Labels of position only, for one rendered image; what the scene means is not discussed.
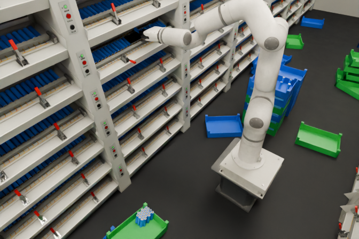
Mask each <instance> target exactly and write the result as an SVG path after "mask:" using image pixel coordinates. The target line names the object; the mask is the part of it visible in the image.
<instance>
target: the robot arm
mask: <svg viewBox="0 0 359 239"><path fill-rule="evenodd" d="M240 20H244V21H245V22H246V23H247V25H248V27H249V29H250V31H251V33H252V35H253V37H254V39H255V41H256V42H257V43H258V45H259V46H260V52H259V57H258V60H257V66H256V72H255V80H254V88H253V93H252V96H251V99H250V102H249V105H248V108H247V111H246V114H245V118H244V128H243V133H242V136H241V142H240V145H239V146H237V147H235V148H234V149H233V151H232V159H233V161H234V162H235V163H236V164H237V165H238V166H239V167H241V168H243V169H247V170H256V169H259V168H261V167H262V166H263V164H264V160H265V159H264V155H263V153H262V152H261V149H262V145H263V142H264V139H265V136H266V132H267V130H268V128H269V125H270V121H271V116H272V111H273V107H274V101H275V89H276V84H277V79H278V75H279V70H280V66H281V63H282V57H283V53H284V48H285V43H286V40H287V34H288V23H287V21H286V20H284V19H283V18H279V17H276V18H274V17H273V15H272V13H271V11H270V9H269V8H268V6H267V4H266V3H265V2H264V1H263V0H230V1H228V2H226V3H224V4H222V5H220V6H218V7H216V8H214V9H212V10H210V11H208V12H206V13H204V14H202V15H200V16H199V17H197V18H196V20H195V22H194V27H195V29H196V31H195V32H194V33H191V32H190V31H189V30H187V29H177V28H168V27H157V26H155V27H152V28H150V29H142V31H141V30H139V35H140V36H141V38H145V40H146V41H151V42H160V43H162V44H166V45H172V46H176V47H179V48H181V49H183V50H190V49H194V48H195V47H198V46H200V45H201V44H203V43H204V42H205V40H206V38H207V35H208V34H209V33H212V32H214V31H216V30H219V29H221V28H224V27H226V26H229V25H231V24H233V23H235V22H238V21H240Z"/></svg>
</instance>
